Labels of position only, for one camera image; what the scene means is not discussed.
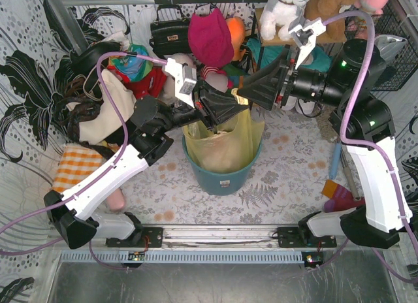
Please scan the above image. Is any yellow trash bag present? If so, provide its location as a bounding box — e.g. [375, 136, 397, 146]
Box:
[182, 109, 265, 174]

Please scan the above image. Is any teal trash bin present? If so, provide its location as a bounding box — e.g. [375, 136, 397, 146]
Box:
[182, 137, 263, 196]

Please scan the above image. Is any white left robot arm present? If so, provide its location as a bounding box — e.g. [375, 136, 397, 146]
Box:
[44, 81, 248, 249]

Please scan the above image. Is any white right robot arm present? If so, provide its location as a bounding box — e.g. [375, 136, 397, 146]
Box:
[238, 39, 417, 249]

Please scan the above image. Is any rainbow striped bag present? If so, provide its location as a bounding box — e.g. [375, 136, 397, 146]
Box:
[223, 63, 249, 88]

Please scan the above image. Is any magenta cloth bag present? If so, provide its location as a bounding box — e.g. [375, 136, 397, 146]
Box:
[188, 7, 234, 68]

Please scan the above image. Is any cream canvas tote bag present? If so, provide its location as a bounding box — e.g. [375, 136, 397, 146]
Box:
[67, 69, 137, 145]

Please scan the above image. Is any white sneaker right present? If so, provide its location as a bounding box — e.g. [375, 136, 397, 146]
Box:
[295, 99, 323, 118]

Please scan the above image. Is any pink doll striped hat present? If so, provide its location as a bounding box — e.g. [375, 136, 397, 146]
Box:
[201, 65, 233, 93]

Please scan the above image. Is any teal folded cloth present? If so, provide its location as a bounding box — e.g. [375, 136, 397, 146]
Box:
[246, 39, 332, 72]

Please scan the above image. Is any white fluffy plush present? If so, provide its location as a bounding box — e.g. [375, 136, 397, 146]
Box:
[159, 53, 197, 104]

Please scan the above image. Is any wooden shelf rack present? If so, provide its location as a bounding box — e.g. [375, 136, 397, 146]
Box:
[246, 7, 350, 78]

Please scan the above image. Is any orange plush toy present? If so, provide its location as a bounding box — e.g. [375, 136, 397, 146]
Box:
[226, 17, 246, 61]

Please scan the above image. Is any colorful printed cloth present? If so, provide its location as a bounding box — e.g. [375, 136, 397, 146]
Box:
[107, 56, 153, 83]

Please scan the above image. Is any white plush dog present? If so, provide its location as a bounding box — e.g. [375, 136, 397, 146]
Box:
[260, 0, 309, 41]

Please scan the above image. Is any brown teddy bear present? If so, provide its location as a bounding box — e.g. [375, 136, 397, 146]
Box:
[304, 0, 357, 44]

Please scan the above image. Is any black handbag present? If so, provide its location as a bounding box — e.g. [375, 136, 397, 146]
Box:
[149, 5, 192, 58]

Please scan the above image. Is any silver pouch in basket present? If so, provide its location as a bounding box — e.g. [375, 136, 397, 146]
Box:
[374, 35, 408, 61]

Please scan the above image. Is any pink plush toy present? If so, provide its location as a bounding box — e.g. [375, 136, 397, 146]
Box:
[354, 0, 389, 15]

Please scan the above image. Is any striped colourful sock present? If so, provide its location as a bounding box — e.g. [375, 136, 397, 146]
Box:
[321, 180, 365, 213]

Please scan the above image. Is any pink cylinder case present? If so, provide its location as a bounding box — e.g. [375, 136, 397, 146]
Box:
[106, 188, 126, 212]

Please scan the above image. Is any black round hat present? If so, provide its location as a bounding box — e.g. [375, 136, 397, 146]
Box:
[70, 41, 121, 76]

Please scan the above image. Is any orange checkered towel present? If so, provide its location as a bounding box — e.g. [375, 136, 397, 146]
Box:
[52, 143, 105, 193]

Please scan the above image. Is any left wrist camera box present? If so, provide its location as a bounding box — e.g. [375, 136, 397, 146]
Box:
[165, 58, 197, 108]

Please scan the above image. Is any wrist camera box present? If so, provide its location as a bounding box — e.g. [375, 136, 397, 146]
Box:
[165, 58, 197, 108]
[288, 16, 326, 69]

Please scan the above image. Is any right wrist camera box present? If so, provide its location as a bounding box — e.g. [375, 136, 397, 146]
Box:
[288, 16, 326, 69]

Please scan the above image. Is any black wire basket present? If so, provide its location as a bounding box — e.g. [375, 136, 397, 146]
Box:
[344, 4, 418, 92]

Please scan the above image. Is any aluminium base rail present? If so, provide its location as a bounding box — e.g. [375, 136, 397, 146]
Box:
[59, 225, 345, 266]

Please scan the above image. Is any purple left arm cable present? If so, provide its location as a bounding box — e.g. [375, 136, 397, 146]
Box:
[0, 51, 167, 271]

